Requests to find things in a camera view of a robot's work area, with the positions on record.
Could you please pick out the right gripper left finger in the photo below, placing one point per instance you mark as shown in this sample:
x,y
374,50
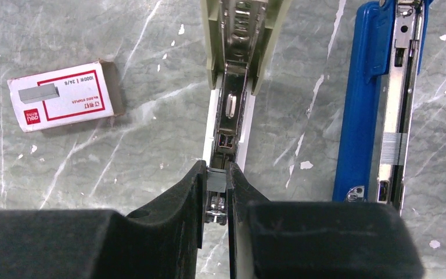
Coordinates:
x,y
157,240

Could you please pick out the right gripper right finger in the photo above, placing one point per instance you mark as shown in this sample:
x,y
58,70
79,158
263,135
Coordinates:
x,y
286,239

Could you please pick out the grey staple strip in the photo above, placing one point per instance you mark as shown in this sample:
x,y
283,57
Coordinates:
x,y
216,180

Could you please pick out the red white staple box sleeve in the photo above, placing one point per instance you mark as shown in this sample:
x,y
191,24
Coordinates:
x,y
66,96

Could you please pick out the beige white small stapler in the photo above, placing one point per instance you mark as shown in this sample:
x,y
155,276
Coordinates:
x,y
240,37

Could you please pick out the staple strip in blue stapler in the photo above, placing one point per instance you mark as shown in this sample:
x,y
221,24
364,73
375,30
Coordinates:
x,y
394,148

